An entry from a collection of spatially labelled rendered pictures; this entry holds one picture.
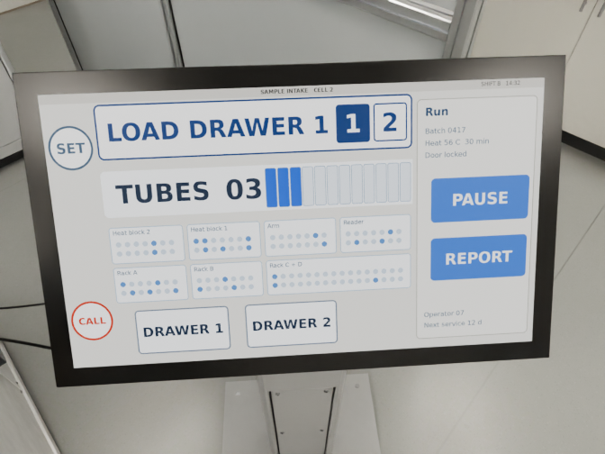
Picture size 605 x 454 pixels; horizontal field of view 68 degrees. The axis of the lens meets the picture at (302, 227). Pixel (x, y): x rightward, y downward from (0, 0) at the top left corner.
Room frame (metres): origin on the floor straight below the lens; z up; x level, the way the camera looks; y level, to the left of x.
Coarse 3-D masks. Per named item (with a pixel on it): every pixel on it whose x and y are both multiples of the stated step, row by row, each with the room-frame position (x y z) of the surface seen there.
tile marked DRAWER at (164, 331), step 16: (144, 320) 0.22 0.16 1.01; (160, 320) 0.22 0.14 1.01; (176, 320) 0.22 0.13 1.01; (192, 320) 0.22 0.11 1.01; (208, 320) 0.22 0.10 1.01; (224, 320) 0.22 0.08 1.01; (144, 336) 0.21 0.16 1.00; (160, 336) 0.21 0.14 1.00; (176, 336) 0.21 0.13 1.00; (192, 336) 0.21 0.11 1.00; (208, 336) 0.21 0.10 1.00; (224, 336) 0.21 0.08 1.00; (144, 352) 0.20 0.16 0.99; (160, 352) 0.20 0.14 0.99; (176, 352) 0.20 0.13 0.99
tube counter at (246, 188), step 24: (240, 168) 0.32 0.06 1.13; (264, 168) 0.32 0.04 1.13; (288, 168) 0.32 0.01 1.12; (312, 168) 0.32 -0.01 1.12; (336, 168) 0.32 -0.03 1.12; (360, 168) 0.33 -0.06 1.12; (384, 168) 0.33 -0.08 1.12; (408, 168) 0.33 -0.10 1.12; (240, 192) 0.31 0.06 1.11; (264, 192) 0.31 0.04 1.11; (288, 192) 0.31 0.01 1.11; (312, 192) 0.31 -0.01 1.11; (336, 192) 0.31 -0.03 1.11; (360, 192) 0.31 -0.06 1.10; (384, 192) 0.31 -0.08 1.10; (408, 192) 0.31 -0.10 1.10
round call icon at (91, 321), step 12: (84, 300) 0.23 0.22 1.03; (96, 300) 0.23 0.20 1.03; (108, 300) 0.23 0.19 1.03; (72, 312) 0.22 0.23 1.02; (84, 312) 0.23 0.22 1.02; (96, 312) 0.23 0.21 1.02; (108, 312) 0.23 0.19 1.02; (72, 324) 0.22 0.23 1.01; (84, 324) 0.22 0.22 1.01; (96, 324) 0.22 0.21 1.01; (108, 324) 0.22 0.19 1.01; (72, 336) 0.21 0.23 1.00; (84, 336) 0.21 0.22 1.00; (96, 336) 0.21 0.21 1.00; (108, 336) 0.21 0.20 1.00
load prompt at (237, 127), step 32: (320, 96) 0.37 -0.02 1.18; (352, 96) 0.37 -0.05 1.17; (384, 96) 0.37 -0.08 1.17; (96, 128) 0.34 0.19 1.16; (128, 128) 0.34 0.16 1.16; (160, 128) 0.34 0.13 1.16; (192, 128) 0.34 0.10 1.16; (224, 128) 0.35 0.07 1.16; (256, 128) 0.35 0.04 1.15; (288, 128) 0.35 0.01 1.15; (320, 128) 0.35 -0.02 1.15; (352, 128) 0.35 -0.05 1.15; (384, 128) 0.35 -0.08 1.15
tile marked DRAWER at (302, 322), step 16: (256, 304) 0.23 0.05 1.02; (272, 304) 0.23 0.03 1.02; (288, 304) 0.23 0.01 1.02; (304, 304) 0.24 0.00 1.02; (320, 304) 0.24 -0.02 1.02; (336, 304) 0.24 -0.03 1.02; (256, 320) 0.22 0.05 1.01; (272, 320) 0.22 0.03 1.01; (288, 320) 0.22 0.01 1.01; (304, 320) 0.22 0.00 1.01; (320, 320) 0.23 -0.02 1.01; (336, 320) 0.23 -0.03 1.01; (256, 336) 0.21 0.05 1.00; (272, 336) 0.21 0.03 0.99; (288, 336) 0.21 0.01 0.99; (304, 336) 0.21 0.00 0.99; (320, 336) 0.21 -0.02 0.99; (336, 336) 0.21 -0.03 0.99
